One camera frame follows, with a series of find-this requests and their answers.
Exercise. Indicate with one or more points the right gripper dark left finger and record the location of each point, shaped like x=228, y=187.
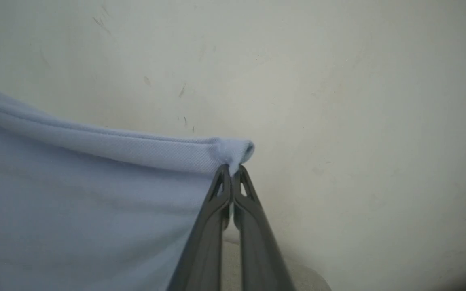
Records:
x=204, y=242

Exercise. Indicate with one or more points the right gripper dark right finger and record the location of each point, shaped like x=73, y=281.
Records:
x=257, y=242

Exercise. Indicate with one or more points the light blue garment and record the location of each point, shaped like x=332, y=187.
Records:
x=87, y=210

